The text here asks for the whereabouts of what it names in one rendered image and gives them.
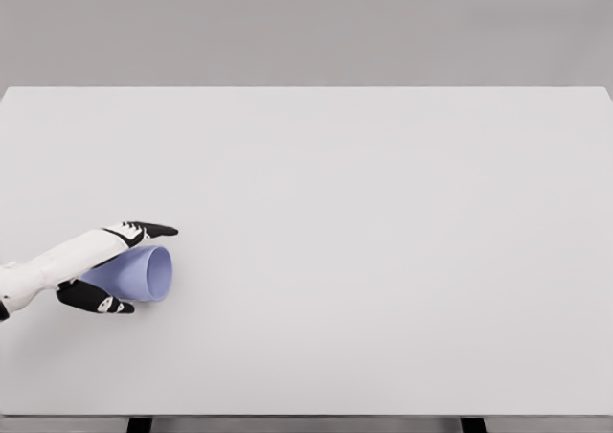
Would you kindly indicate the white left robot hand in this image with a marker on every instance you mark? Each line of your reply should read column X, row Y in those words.
column 81, row 253

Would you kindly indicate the lavender plastic cup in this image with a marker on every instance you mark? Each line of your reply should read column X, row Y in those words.
column 139, row 272

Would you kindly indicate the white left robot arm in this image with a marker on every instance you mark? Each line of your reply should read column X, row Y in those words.
column 16, row 284

